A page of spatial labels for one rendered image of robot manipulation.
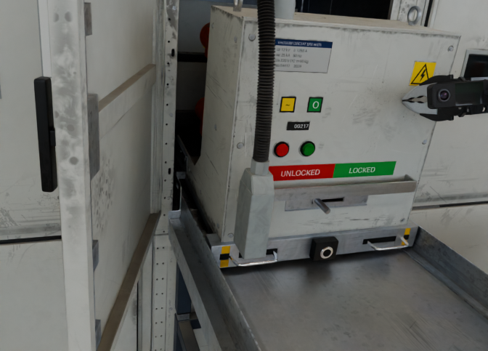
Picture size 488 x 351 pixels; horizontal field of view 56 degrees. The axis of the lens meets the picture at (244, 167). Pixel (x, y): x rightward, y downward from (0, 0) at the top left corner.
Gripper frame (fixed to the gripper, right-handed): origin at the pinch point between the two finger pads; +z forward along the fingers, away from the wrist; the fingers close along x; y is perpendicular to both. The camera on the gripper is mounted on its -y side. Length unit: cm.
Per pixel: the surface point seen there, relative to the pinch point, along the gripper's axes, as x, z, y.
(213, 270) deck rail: -32, 17, -40
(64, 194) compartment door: -8, -8, -72
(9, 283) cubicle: -38, 62, -73
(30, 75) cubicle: 11, 46, -65
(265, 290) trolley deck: -38, 13, -30
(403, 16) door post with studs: 22.5, 19.2, 25.7
